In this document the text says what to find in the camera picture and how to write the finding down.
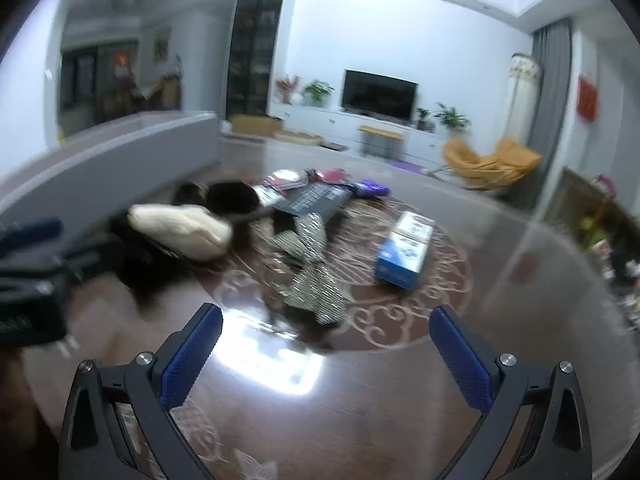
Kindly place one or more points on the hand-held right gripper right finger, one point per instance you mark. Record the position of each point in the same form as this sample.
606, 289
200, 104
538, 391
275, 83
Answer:
460, 360

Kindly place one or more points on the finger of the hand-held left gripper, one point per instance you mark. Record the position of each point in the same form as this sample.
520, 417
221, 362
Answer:
30, 235

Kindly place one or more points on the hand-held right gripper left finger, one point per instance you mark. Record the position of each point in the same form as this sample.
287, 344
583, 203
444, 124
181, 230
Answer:
192, 360

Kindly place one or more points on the cream plush pouch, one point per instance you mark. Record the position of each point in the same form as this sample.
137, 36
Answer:
180, 230

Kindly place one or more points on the black furry pouch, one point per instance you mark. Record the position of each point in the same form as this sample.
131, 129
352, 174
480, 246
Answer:
230, 200

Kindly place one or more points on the black box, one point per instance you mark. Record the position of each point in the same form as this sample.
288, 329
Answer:
312, 200

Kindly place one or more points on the brown patterned wooden desktop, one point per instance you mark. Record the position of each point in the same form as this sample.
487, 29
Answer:
400, 385

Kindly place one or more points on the grey panel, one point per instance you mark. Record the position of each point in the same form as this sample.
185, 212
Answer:
100, 160

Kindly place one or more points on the blue and white box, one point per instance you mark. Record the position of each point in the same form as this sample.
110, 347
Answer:
402, 255

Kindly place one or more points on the sequin patterned cloth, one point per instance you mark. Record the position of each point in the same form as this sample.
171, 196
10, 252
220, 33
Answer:
312, 280

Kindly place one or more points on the purple wrapper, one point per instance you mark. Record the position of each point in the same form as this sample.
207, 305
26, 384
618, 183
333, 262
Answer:
372, 188

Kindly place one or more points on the cluttered wooden side cabinet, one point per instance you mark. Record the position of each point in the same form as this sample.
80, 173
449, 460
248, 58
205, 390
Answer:
595, 220

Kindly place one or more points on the yellow lounge chair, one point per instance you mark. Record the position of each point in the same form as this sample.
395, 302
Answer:
487, 162

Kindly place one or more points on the purple floor mat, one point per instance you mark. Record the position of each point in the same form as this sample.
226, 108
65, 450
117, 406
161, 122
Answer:
407, 164

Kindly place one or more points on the red packet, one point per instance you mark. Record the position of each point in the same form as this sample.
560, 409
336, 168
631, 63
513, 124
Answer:
285, 179
327, 175

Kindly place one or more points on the green potted plant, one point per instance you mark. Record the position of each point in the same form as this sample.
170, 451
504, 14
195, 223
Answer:
451, 117
316, 91

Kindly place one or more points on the cardboard box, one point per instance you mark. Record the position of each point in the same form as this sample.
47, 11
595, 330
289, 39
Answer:
255, 125

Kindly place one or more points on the small potted plant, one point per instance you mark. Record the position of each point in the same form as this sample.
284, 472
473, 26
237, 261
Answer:
423, 117

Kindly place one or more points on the beige floor cushion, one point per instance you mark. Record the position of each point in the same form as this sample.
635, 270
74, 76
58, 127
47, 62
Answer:
299, 137

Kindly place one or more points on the grey curtain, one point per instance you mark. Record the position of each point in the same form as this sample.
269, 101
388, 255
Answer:
550, 110

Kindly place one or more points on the white television cabinet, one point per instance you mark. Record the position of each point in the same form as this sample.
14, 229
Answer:
320, 122

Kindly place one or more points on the black television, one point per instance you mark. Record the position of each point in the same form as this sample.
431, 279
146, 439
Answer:
379, 95

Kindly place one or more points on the red flower plant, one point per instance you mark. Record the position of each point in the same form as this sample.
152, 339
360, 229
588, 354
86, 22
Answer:
287, 85

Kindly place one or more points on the dark glass cabinet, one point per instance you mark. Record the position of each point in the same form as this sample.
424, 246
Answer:
255, 50

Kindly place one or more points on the red wall hanging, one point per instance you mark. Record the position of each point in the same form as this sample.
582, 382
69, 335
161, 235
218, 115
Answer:
587, 97

